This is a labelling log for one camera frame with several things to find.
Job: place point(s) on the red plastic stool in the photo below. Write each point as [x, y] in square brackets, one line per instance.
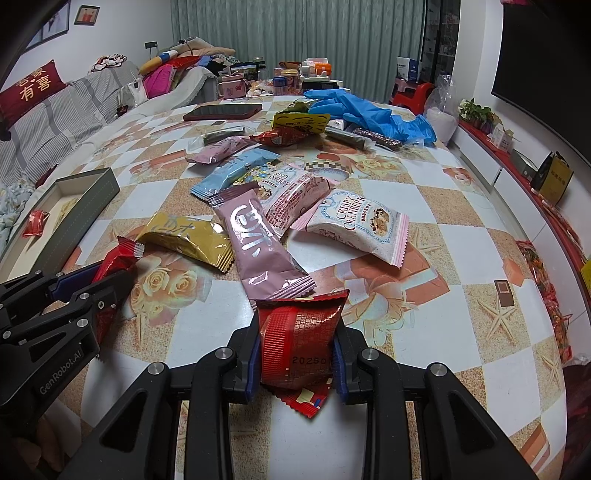
[415, 97]

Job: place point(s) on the small dark plush toy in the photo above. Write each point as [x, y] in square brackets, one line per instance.
[123, 110]

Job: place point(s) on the pale yellow snack packet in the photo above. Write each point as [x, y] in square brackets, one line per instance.
[69, 210]

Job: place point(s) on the white red TV cabinet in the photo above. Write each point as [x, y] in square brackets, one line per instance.
[508, 184]

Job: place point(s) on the white orange box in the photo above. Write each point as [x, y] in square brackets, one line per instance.
[318, 68]

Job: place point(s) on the dark bar in clear wrapper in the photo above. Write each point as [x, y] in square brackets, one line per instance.
[224, 134]

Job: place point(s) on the red wall picture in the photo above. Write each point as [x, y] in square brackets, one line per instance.
[87, 15]

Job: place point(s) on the bright yellow snack packet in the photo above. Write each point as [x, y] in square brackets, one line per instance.
[300, 122]

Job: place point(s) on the gold snack packet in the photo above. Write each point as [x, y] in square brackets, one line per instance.
[189, 237]

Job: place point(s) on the black picture frame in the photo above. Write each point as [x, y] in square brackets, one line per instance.
[57, 21]

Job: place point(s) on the pile of clothes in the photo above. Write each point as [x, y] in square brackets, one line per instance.
[203, 53]

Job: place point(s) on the floral yellow snack packet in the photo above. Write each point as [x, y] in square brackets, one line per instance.
[263, 174]

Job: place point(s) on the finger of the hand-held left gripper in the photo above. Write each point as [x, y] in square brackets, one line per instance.
[104, 293]
[69, 282]

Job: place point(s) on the white pink snack packet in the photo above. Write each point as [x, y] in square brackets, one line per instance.
[295, 196]
[360, 221]

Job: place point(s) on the grey-green cardboard box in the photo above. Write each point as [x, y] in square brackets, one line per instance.
[87, 203]

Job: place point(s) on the black case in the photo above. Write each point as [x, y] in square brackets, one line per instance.
[323, 85]

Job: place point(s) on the red orange snack packet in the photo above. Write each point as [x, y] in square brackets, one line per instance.
[281, 137]

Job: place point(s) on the dark flat case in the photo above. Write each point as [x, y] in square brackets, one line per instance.
[221, 112]

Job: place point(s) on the grey-green curtain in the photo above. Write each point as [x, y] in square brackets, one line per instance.
[346, 32]

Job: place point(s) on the long mauve snack packet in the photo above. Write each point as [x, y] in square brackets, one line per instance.
[258, 240]

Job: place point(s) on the yellow black paper bag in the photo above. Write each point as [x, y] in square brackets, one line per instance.
[556, 182]

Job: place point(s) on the clear plastic bag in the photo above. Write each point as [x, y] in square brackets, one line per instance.
[441, 115]

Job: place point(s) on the yellow box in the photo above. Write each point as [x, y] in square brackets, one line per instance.
[586, 274]

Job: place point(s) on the dark red snack packet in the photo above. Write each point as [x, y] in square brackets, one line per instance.
[117, 261]
[37, 222]
[295, 337]

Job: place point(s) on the person's left hand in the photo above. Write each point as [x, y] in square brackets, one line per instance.
[32, 454]

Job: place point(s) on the light blue floral blanket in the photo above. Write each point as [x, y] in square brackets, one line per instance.
[11, 207]

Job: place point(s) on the yellow blue bolster pillow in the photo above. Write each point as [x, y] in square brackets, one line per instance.
[154, 62]

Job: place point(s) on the light blue snack packet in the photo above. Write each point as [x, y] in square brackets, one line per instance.
[231, 177]

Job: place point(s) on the pink garment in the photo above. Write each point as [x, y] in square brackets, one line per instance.
[159, 81]

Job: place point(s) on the small white packet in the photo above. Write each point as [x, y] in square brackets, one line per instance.
[338, 124]

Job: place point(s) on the red cushion with gold characters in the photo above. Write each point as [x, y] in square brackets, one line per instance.
[32, 90]

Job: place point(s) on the black television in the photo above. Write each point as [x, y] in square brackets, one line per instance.
[545, 69]

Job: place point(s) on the dark green bar packet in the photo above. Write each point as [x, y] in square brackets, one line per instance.
[344, 136]

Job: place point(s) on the blue tin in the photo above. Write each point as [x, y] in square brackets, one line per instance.
[284, 82]

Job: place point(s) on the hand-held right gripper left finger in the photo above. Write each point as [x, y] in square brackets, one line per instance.
[251, 369]

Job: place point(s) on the blue white box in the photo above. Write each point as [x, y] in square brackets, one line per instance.
[408, 69]

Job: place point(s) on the glass display cabinet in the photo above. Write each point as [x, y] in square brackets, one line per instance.
[441, 37]

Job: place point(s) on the short pink snack packet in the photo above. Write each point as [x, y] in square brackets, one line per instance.
[219, 150]

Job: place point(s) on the blue nitrile glove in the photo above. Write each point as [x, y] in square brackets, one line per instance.
[397, 124]
[337, 99]

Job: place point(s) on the white red patterned cloth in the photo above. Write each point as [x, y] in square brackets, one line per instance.
[108, 62]

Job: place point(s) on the grey box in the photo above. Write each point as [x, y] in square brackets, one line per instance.
[524, 161]

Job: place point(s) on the small white house box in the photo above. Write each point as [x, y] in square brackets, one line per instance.
[503, 137]

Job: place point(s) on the checkered printed tablecloth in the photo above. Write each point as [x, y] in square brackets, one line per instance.
[438, 277]

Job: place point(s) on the pink plastic stool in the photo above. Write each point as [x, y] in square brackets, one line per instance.
[406, 84]

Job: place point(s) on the dark red cushion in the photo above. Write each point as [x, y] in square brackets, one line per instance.
[45, 177]

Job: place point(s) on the green snack packet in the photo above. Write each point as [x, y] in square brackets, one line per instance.
[295, 107]

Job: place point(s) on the sofa with grey striped cover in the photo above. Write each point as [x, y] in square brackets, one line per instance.
[69, 115]

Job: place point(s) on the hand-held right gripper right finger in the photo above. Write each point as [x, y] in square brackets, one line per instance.
[339, 369]

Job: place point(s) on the potted green plant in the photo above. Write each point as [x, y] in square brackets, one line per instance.
[475, 110]

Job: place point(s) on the dark brown bar packet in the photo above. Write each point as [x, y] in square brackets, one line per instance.
[383, 138]

